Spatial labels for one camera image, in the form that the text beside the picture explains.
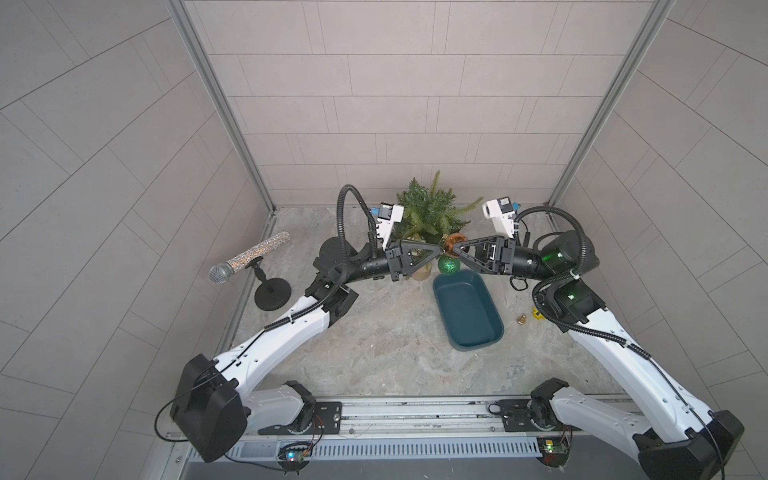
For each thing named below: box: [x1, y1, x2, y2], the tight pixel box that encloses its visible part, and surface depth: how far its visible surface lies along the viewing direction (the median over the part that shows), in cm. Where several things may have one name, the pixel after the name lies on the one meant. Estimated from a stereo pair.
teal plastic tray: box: [433, 269, 505, 352], surface depth 89 cm
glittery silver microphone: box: [208, 231, 291, 284], surface depth 75 cm
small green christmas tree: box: [391, 170, 484, 281], surface depth 74 cm
